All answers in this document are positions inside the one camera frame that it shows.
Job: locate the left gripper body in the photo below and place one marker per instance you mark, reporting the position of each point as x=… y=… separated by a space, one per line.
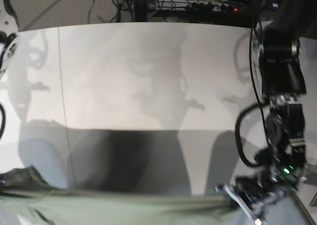
x=256 y=193

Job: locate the olive green t-shirt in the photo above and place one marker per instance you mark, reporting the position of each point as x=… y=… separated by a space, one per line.
x=30 y=196

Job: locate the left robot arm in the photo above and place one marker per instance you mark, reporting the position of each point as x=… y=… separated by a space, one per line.
x=281 y=165

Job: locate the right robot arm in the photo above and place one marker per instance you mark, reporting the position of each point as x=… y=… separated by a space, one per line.
x=9 y=38

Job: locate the black power strip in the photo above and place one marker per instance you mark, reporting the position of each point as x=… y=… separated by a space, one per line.
x=212 y=6

